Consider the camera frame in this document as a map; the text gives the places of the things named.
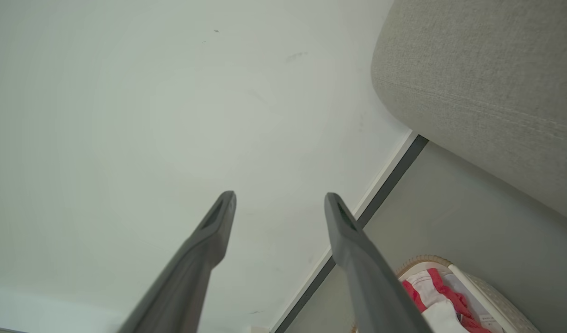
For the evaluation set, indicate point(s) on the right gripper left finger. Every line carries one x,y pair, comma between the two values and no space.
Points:
195,259

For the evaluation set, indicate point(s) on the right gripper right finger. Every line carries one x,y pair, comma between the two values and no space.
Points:
362,273

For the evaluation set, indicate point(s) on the red and white garment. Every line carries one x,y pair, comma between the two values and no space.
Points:
412,292

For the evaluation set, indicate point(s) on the white perforated laundry basket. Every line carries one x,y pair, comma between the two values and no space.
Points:
496,297

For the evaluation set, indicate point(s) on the grey fabric sofa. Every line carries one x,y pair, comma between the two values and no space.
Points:
487,83

